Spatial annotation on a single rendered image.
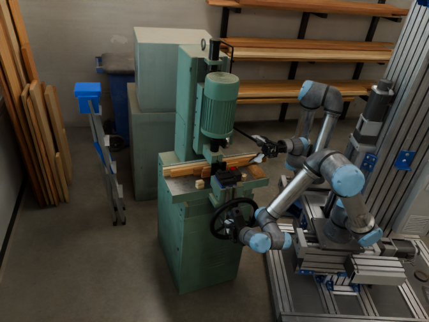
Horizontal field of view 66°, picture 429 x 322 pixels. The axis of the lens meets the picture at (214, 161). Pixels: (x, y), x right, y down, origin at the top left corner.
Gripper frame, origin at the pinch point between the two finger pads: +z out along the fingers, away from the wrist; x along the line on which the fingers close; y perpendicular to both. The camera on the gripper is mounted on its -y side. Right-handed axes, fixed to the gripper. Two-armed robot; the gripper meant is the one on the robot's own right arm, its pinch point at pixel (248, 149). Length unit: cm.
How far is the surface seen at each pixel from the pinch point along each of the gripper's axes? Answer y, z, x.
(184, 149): -37.7, 23.0, 12.8
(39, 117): -124, 106, 11
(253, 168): -11.1, -11.4, 18.4
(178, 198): -4.1, 38.1, 25.5
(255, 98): -190, -116, 26
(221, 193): 6.4, 18.0, 20.8
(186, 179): -14.7, 30.1, 21.0
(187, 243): -10, 30, 62
